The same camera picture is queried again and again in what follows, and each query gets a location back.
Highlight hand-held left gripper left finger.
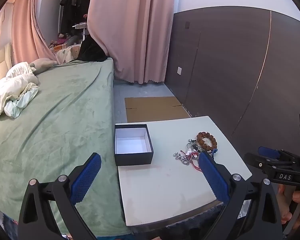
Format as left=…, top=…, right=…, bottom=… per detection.
left=18, top=152, right=102, bottom=240

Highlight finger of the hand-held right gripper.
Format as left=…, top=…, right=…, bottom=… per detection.
left=244, top=152, right=278, bottom=178
left=257, top=146, right=300, bottom=167

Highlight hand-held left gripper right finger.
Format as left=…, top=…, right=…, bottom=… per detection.
left=198, top=152, right=283, bottom=240

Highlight red string bracelet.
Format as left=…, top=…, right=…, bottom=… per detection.
left=186, top=152, right=203, bottom=173

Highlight dark bead bracelet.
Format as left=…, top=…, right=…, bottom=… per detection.
left=187, top=139, right=203, bottom=153

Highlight silver bell bracelet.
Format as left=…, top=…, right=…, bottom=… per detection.
left=172, top=151, right=192, bottom=165

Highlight wooden bead bracelet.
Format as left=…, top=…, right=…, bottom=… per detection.
left=196, top=131, right=218, bottom=152

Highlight black cardboard box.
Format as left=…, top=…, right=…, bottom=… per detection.
left=114, top=124, right=154, bottom=166

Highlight white cloth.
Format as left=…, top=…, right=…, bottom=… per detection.
left=236, top=200, right=252, bottom=218

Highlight blue printed bedsheet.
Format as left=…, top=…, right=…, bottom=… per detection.
left=0, top=212, right=19, bottom=240

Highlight flat cardboard sheet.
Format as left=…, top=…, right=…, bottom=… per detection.
left=124, top=96, right=192, bottom=124

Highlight pale blue cloth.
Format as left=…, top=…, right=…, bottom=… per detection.
left=4, top=87, right=40, bottom=119

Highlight white duvet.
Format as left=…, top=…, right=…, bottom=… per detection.
left=0, top=62, right=40, bottom=125

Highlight grey plush cushion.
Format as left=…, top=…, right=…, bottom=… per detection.
left=29, top=58, right=58, bottom=75

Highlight cream printed quilt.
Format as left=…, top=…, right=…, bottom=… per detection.
left=53, top=45, right=81, bottom=64

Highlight black garment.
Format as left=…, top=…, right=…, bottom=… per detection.
left=76, top=35, right=109, bottom=62

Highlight pile of plush toys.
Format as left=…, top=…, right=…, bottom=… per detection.
left=48, top=32, right=83, bottom=53

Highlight wide pink curtain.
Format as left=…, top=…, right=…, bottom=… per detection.
left=87, top=0, right=183, bottom=84

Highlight narrow pink curtain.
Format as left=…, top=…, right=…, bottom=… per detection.
left=11, top=0, right=58, bottom=63

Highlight hanging dark clothes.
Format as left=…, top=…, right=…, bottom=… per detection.
left=59, top=0, right=94, bottom=34

